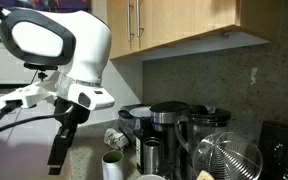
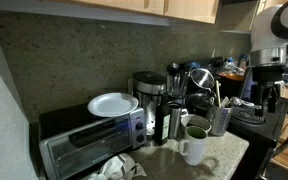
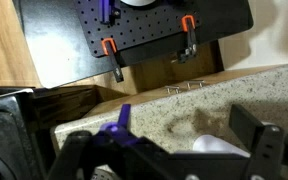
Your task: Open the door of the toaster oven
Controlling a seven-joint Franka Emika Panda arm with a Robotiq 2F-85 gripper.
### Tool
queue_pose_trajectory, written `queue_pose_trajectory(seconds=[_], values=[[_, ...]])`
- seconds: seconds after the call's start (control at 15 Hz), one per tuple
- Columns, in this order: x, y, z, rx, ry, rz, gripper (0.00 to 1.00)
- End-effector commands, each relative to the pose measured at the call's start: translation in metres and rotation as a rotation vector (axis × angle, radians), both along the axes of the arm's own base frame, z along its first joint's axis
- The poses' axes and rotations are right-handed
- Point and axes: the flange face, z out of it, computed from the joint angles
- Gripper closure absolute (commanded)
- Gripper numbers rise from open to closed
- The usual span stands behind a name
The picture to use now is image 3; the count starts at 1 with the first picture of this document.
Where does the metal cabinet handle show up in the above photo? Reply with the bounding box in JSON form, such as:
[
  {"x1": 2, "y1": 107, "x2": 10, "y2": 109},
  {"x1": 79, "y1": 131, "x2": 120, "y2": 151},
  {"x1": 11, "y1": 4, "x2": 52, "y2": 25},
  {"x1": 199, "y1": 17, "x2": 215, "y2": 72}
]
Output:
[
  {"x1": 165, "y1": 85, "x2": 181, "y2": 94},
  {"x1": 185, "y1": 80, "x2": 205, "y2": 89}
]

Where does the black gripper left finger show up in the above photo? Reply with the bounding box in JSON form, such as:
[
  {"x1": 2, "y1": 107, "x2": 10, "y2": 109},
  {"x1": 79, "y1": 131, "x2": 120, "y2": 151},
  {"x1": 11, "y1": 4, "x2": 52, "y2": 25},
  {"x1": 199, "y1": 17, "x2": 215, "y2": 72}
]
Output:
[{"x1": 47, "y1": 130, "x2": 124, "y2": 180}]

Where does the orange hook right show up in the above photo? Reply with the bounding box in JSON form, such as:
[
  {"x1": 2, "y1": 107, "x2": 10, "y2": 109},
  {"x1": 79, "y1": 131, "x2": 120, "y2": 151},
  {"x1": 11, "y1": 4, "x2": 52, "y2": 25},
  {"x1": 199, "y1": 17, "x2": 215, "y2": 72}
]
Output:
[{"x1": 181, "y1": 15, "x2": 196, "y2": 32}]

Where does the orange hook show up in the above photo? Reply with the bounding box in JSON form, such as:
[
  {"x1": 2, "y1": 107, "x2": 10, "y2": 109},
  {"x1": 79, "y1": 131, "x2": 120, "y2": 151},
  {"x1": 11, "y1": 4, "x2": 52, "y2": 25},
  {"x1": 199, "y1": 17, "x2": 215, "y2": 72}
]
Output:
[
  {"x1": 101, "y1": 38, "x2": 117, "y2": 55},
  {"x1": 181, "y1": 15, "x2": 196, "y2": 32}
]

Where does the black pegboard mount plate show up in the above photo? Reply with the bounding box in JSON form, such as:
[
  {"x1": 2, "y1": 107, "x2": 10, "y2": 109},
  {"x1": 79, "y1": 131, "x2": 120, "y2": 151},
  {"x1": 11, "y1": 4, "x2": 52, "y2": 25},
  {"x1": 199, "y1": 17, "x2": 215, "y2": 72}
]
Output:
[{"x1": 13, "y1": 0, "x2": 253, "y2": 88}]

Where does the white paper cup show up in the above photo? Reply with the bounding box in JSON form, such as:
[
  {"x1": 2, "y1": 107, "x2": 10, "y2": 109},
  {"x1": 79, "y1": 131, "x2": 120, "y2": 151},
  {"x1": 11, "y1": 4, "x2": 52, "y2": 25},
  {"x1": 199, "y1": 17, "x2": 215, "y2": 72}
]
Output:
[{"x1": 193, "y1": 134, "x2": 250, "y2": 157}]

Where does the metal cabinet handle left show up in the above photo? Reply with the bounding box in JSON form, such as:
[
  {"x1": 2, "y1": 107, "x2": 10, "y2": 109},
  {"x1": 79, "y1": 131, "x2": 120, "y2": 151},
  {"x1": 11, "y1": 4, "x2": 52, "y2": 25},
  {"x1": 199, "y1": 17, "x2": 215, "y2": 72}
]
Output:
[{"x1": 165, "y1": 85, "x2": 181, "y2": 94}]

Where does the purple lever on gripper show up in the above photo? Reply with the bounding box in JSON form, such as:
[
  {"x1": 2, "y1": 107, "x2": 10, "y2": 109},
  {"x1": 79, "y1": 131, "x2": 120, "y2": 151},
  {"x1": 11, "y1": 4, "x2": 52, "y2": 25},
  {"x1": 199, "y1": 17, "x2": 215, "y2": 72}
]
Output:
[{"x1": 100, "y1": 104, "x2": 138, "y2": 145}]

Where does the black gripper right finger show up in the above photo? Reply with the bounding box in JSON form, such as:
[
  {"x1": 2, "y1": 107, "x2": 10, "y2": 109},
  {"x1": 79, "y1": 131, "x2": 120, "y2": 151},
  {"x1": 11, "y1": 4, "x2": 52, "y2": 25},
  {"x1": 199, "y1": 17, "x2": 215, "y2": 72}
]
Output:
[{"x1": 229, "y1": 104, "x2": 285, "y2": 180}]

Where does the purple clip on pegboard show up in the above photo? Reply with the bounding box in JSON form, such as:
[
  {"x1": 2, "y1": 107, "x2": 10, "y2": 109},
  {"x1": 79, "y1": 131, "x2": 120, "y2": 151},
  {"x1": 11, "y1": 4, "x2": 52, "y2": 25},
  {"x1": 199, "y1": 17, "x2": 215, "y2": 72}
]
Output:
[{"x1": 98, "y1": 0, "x2": 121, "y2": 24}]

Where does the metal cabinet handle right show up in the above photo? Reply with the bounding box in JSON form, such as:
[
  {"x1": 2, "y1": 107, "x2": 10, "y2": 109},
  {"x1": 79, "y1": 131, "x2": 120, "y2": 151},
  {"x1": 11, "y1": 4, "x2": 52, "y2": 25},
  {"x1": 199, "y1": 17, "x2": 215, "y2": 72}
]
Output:
[{"x1": 185, "y1": 80, "x2": 205, "y2": 89}]

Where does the silver black toaster oven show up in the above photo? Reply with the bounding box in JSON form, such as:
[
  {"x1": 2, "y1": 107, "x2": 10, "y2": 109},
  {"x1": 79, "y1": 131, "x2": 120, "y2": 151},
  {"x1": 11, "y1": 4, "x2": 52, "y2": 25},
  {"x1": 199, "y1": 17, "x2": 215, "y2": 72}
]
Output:
[{"x1": 0, "y1": 85, "x2": 96, "y2": 180}]

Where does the orange hook left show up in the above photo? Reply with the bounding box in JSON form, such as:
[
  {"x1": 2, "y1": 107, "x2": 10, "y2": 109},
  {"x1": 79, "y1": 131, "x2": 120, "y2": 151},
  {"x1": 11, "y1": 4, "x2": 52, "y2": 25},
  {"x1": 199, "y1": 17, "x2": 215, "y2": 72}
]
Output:
[{"x1": 101, "y1": 38, "x2": 117, "y2": 55}]

